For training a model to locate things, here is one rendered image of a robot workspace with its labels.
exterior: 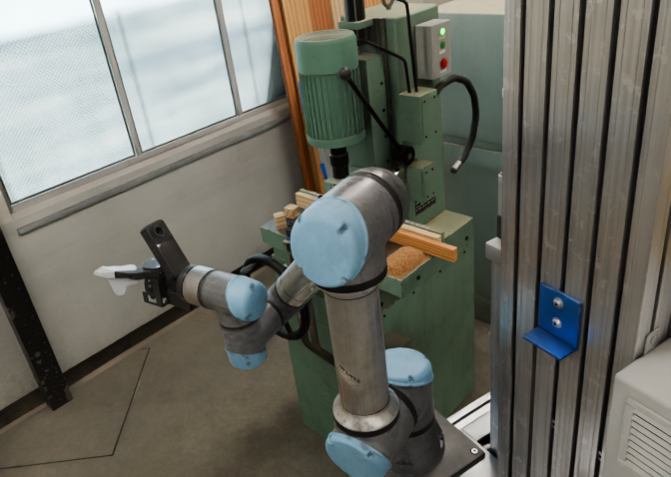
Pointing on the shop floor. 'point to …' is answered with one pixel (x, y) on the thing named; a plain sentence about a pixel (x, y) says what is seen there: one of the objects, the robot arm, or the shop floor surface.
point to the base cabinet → (448, 400)
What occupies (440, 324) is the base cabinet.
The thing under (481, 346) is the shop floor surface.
